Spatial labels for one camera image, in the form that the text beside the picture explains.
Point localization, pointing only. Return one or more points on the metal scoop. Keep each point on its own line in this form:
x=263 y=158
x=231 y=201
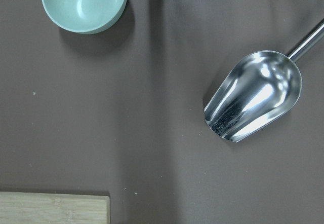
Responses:
x=262 y=87

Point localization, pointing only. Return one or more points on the mint green bowl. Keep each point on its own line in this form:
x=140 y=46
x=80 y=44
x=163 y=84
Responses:
x=84 y=16

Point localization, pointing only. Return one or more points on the wooden cutting board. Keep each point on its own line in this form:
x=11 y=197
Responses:
x=20 y=207

